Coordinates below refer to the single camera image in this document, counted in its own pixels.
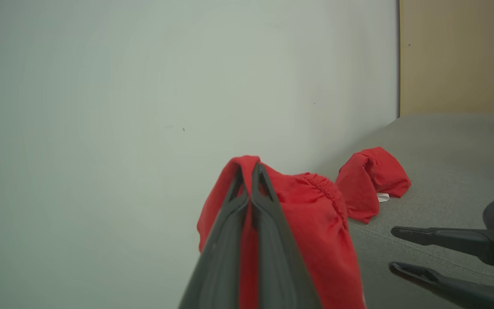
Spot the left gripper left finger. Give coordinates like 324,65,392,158
178,166,250,309

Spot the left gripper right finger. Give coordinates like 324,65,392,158
251,163,323,309

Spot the red cloth garment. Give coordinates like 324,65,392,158
197,155,367,309

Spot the grey fabric sofa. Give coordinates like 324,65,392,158
316,114,494,309

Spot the beige wooden panel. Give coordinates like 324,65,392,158
399,0,494,118

